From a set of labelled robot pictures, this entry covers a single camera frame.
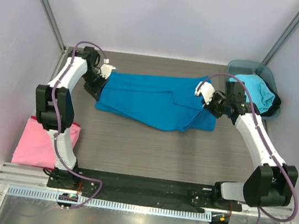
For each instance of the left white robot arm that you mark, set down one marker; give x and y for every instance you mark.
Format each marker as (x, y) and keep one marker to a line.
(54, 108)

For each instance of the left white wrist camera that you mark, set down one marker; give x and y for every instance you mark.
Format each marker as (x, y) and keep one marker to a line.
(106, 69)

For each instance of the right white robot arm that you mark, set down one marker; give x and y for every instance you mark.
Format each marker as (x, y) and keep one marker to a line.
(272, 182)

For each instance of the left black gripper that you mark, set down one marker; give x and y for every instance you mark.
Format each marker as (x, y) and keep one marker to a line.
(95, 91)

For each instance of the slotted white cable duct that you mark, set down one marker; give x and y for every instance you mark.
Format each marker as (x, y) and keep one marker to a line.
(69, 198)

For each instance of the right aluminium corner post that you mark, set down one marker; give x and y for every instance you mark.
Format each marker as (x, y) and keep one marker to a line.
(283, 38)

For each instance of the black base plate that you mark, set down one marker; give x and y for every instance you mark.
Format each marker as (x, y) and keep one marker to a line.
(142, 190)

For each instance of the aluminium corner post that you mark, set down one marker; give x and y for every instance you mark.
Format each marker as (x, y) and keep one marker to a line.
(53, 24)
(283, 38)

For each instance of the pink folded t shirt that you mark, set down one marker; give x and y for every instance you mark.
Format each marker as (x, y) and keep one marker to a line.
(35, 147)

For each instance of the aluminium front rail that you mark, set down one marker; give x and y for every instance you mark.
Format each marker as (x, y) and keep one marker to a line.
(22, 175)

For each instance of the blue translucent plastic bin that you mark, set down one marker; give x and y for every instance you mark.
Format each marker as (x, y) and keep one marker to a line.
(251, 67)

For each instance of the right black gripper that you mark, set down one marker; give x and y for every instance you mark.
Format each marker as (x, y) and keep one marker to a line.
(214, 108)

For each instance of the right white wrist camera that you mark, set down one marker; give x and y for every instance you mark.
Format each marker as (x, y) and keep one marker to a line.
(205, 90)

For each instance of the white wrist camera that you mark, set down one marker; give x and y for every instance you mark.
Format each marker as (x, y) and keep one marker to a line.
(205, 90)
(106, 69)

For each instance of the black t shirt in bin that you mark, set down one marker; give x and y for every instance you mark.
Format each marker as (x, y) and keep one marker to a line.
(274, 103)

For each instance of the left aluminium corner post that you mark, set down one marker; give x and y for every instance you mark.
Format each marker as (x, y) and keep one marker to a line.
(53, 24)

